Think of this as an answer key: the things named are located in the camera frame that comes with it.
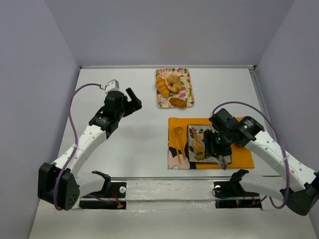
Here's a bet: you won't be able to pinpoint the glazed ring donut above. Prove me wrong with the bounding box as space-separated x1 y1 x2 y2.
193 139 205 153

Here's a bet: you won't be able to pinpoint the stainless steel serving tongs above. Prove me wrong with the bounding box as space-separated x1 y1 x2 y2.
191 130 228 170

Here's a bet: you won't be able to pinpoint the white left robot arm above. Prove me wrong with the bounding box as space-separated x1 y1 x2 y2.
37 88 142 211

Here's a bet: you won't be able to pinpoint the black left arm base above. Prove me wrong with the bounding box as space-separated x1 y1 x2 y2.
79 181 127 210

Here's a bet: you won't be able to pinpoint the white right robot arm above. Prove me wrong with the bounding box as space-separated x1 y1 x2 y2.
203 109 319 216

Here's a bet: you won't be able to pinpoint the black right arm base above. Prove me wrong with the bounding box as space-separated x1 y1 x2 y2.
211 181 262 209

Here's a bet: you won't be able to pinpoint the striped croissant bread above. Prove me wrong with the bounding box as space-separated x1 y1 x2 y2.
155 77 170 99

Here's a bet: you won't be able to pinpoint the twisted pretzel bread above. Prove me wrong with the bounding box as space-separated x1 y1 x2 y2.
165 75 182 93

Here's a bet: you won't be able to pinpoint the square flower-patterned plate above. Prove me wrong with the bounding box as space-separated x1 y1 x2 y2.
187 124 232 164

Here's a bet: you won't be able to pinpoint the orange cloth placemat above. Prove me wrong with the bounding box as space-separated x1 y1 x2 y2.
167 118 255 170

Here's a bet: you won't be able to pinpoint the wooden spoon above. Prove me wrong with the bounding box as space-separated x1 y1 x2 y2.
174 126 186 160

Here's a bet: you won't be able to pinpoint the wooden chopstick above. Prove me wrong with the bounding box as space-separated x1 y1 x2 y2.
173 135 181 165

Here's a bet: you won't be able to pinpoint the brown fried pastry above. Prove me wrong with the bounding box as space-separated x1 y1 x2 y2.
169 98 187 109

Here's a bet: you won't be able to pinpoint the floral rectangular tray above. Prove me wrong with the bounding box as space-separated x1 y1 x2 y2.
155 68 195 109

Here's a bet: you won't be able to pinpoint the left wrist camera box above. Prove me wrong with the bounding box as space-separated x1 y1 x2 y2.
104 79 120 95

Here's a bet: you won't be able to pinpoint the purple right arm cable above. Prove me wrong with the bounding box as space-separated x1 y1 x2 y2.
211 101 290 209

